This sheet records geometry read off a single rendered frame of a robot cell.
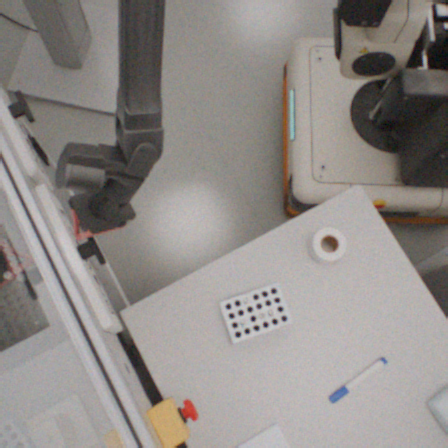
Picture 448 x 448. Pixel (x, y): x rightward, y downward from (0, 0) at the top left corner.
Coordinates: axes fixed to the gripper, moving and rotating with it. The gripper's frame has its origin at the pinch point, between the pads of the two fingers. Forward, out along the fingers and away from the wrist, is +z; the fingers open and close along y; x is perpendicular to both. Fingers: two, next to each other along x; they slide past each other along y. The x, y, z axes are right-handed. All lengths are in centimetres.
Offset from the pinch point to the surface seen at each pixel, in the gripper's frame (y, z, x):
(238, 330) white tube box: -19.2, -1.2, 28.3
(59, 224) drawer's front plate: 4.5, -0.8, -2.5
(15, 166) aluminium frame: 9.3, -5.1, -12.8
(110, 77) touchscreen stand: -71, 54, -83
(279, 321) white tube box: -25.6, -5.7, 30.6
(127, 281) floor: -49, 75, -9
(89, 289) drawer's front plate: 4.7, -0.5, 10.5
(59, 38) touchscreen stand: -51, 45, -93
